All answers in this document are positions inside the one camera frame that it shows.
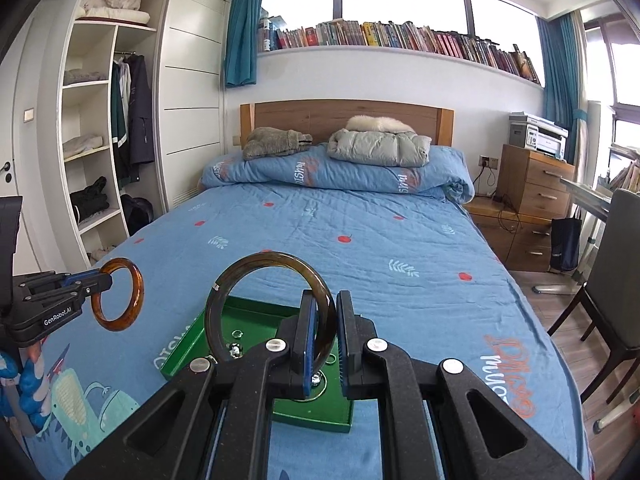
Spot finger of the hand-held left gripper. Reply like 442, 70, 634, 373
60, 268, 113, 287
70, 280, 115, 305

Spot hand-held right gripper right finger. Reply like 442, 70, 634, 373
336, 290, 583, 480

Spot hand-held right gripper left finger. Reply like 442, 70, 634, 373
65, 291, 319, 480

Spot small amber bangle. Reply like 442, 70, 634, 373
91, 257, 145, 333

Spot green jewelry tray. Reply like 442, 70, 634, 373
160, 296, 356, 434

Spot large dark brown bangle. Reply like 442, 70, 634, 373
204, 252, 335, 376

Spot black bag on shelf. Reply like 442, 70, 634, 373
70, 176, 110, 222

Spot black backpack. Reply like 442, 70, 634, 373
120, 194, 155, 237

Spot blue dinosaur print bed cover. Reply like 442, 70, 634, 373
30, 185, 596, 480

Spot white folded clothes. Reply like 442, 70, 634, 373
63, 133, 109, 158

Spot green white hanging garment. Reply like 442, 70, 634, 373
110, 60, 132, 182

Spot folded blue quilt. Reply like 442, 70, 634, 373
197, 144, 475, 204

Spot dark hanging jacket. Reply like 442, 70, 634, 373
127, 55, 155, 167

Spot white wardrobe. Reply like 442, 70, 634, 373
10, 0, 232, 272

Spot grey folded clothes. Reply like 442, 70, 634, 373
63, 70, 109, 86

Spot low wooden nightstand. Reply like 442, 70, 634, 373
462, 195, 557, 274

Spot grey green down jacket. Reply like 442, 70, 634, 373
327, 129, 432, 167

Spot olive grey folded garment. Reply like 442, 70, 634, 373
242, 127, 314, 162

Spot white fur garment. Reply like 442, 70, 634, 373
346, 115, 417, 134

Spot wooden headboard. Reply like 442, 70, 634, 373
240, 99, 455, 149

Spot dark blue tote bag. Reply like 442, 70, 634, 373
550, 217, 584, 274

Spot wooden drawer cabinet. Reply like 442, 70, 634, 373
500, 144, 577, 221

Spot white pillow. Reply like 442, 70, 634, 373
75, 9, 152, 26

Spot grey chair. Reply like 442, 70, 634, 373
547, 189, 640, 407

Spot teal curtain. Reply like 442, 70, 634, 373
537, 12, 589, 162
224, 0, 265, 89

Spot white printer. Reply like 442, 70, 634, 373
509, 113, 570, 161

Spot white folding table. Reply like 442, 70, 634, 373
532, 176, 617, 296

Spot row of books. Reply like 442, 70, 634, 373
257, 18, 544, 86

